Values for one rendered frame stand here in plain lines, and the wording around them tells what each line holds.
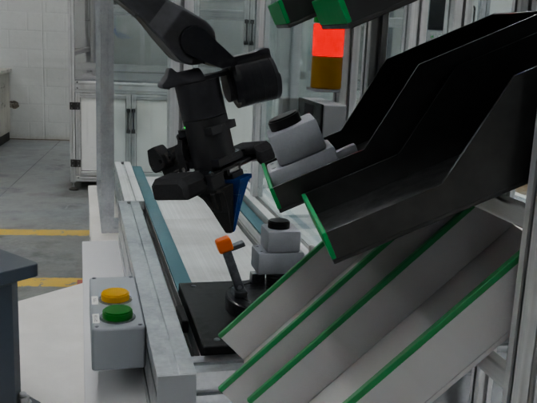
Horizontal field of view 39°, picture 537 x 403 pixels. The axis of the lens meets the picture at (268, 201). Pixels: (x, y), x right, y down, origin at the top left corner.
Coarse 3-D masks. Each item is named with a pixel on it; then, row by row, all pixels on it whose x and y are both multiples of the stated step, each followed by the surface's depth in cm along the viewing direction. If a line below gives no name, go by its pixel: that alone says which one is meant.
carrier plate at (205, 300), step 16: (192, 288) 111; (208, 288) 111; (224, 288) 111; (192, 304) 104; (208, 304) 105; (224, 304) 105; (192, 320) 99; (208, 320) 99; (224, 320) 99; (208, 336) 94; (208, 352) 91; (224, 352) 91
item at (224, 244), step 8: (216, 240) 101; (224, 240) 100; (224, 248) 100; (232, 248) 100; (224, 256) 100; (232, 256) 101; (232, 264) 101; (232, 272) 101; (232, 280) 102; (240, 280) 102; (240, 288) 102
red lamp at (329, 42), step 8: (320, 32) 115; (328, 32) 115; (336, 32) 115; (312, 40) 117; (320, 40) 115; (328, 40) 115; (336, 40) 115; (312, 48) 117; (320, 48) 116; (328, 48) 115; (336, 48) 115; (328, 56) 116; (336, 56) 116
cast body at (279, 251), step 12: (264, 228) 102; (276, 228) 101; (288, 228) 101; (264, 240) 102; (276, 240) 100; (288, 240) 100; (252, 252) 104; (264, 252) 101; (276, 252) 100; (288, 252) 101; (300, 252) 101; (252, 264) 104; (264, 264) 100; (276, 264) 101; (288, 264) 101
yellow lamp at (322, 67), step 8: (312, 56) 118; (320, 56) 118; (312, 64) 117; (320, 64) 116; (328, 64) 116; (336, 64) 116; (312, 72) 117; (320, 72) 116; (328, 72) 116; (336, 72) 116; (312, 80) 118; (320, 80) 116; (328, 80) 116; (336, 80) 117; (320, 88) 117; (328, 88) 116; (336, 88) 117
